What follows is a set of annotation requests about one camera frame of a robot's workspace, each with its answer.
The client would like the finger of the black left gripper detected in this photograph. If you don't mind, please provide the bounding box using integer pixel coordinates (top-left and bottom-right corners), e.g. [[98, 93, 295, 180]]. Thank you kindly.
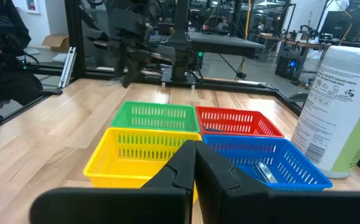
[[132, 51, 152, 79], [117, 51, 134, 89]]

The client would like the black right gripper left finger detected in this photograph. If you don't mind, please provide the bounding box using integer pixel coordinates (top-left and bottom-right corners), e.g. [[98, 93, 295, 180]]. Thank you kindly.
[[29, 139, 196, 224]]

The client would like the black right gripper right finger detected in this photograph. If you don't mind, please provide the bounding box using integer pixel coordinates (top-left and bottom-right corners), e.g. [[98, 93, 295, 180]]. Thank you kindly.
[[194, 140, 360, 224]]

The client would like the purple razor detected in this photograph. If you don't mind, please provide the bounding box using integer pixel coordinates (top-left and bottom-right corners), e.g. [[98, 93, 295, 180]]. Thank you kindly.
[[202, 125, 223, 133]]

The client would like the yellow plastic basket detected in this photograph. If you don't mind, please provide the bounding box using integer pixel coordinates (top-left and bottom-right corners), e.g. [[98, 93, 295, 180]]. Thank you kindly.
[[82, 127, 203, 203]]

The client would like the green plastic basket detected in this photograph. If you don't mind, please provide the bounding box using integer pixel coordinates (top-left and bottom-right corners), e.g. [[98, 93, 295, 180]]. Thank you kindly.
[[110, 100, 201, 134]]

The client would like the red plastic basket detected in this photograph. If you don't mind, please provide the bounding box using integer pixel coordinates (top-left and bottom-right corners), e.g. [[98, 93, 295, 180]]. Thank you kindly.
[[195, 105, 285, 139]]

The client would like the cardboard box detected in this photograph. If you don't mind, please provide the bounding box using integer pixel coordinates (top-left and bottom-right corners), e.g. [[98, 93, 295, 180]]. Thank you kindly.
[[41, 34, 71, 52]]

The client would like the blue plastic basket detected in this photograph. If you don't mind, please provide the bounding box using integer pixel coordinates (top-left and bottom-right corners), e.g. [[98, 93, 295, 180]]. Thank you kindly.
[[202, 134, 334, 192]]

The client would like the fire extinguisher cabinet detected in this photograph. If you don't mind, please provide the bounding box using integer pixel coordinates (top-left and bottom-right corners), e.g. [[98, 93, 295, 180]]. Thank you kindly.
[[25, 0, 41, 14]]

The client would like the black computer tower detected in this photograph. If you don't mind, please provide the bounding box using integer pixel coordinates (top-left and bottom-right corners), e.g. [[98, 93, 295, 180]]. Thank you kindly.
[[275, 50, 303, 79]]

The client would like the white wipes canister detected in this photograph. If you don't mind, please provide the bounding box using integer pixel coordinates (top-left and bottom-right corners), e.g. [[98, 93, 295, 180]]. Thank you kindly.
[[290, 45, 360, 179]]

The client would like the black computer monitor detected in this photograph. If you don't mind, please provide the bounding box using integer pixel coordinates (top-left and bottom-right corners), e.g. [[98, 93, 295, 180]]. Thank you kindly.
[[320, 10, 359, 40]]

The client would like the silver aluminium rail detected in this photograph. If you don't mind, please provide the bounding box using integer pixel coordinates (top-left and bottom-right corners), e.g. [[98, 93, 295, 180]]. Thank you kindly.
[[58, 46, 77, 90]]

